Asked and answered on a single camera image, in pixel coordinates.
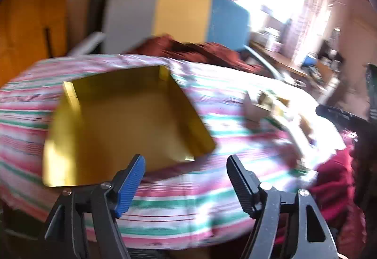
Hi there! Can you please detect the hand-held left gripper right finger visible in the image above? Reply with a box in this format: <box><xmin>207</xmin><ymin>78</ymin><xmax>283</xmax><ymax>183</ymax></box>
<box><xmin>226</xmin><ymin>154</ymin><xmax>339</xmax><ymax>259</ymax></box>

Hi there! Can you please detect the gold metal box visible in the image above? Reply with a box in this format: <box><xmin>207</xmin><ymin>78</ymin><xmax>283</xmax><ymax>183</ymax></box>
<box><xmin>42</xmin><ymin>65</ymin><xmax>216</xmax><ymax>188</ymax></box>

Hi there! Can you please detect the rust red jacket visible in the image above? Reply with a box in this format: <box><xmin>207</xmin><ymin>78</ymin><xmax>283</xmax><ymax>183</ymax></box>
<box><xmin>127</xmin><ymin>35</ymin><xmax>266</xmax><ymax>74</ymax></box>

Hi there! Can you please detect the blue round appliance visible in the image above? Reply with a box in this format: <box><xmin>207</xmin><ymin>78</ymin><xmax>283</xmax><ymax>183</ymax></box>
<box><xmin>300</xmin><ymin>54</ymin><xmax>318</xmax><ymax>67</ymax></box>

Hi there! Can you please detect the wooden desk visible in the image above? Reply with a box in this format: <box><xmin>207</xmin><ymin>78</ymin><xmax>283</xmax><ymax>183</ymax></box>
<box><xmin>250</xmin><ymin>41</ymin><xmax>327</xmax><ymax>92</ymax></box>

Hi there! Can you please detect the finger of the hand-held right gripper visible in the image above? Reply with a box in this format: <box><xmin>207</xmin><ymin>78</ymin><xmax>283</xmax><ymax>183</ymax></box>
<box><xmin>316</xmin><ymin>104</ymin><xmax>370</xmax><ymax>130</ymax></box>
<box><xmin>366</xmin><ymin>64</ymin><xmax>377</xmax><ymax>118</ymax></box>

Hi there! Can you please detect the grey yellow blue chair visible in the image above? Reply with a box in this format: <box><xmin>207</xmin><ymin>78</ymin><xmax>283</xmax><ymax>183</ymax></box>
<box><xmin>68</xmin><ymin>0</ymin><xmax>283</xmax><ymax>80</ymax></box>

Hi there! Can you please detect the wooden wardrobe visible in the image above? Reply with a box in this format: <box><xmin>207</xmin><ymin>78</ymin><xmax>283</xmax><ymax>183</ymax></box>
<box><xmin>0</xmin><ymin>0</ymin><xmax>74</xmax><ymax>86</ymax></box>

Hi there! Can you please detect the striped pink green blanket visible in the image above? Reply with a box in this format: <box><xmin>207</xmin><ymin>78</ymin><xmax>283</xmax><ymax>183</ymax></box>
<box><xmin>0</xmin><ymin>53</ymin><xmax>348</xmax><ymax>248</ymax></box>

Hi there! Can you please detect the dark red blanket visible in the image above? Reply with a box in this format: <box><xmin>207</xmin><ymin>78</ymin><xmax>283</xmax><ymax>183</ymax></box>
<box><xmin>309</xmin><ymin>132</ymin><xmax>369</xmax><ymax>248</ymax></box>

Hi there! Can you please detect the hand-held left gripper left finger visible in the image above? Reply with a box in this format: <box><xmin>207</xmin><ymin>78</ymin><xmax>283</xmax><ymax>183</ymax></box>
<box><xmin>44</xmin><ymin>154</ymin><xmax>145</xmax><ymax>259</ymax></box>

